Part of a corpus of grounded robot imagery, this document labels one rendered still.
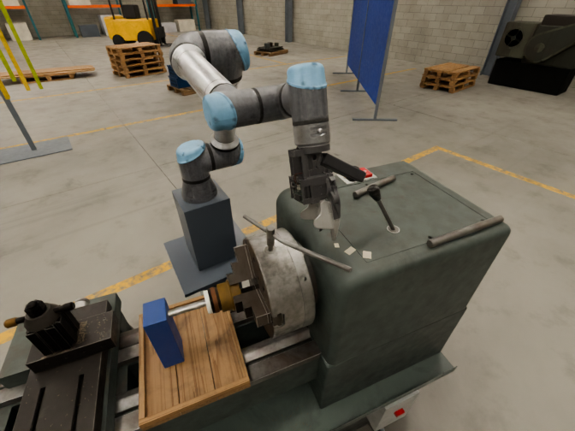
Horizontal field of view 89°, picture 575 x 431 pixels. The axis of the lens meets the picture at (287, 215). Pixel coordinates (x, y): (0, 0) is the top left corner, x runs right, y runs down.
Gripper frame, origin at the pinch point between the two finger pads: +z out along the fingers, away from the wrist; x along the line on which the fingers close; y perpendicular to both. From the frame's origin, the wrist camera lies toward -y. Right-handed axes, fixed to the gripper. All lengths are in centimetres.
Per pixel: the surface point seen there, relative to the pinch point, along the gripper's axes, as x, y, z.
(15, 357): -40, 89, 32
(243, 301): -14.8, 21.3, 21.3
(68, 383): -22, 70, 33
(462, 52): -678, -846, -142
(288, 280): -7.5, 9.4, 14.7
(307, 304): -5.6, 5.6, 22.6
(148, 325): -17, 46, 21
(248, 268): -21.8, 17.0, 15.3
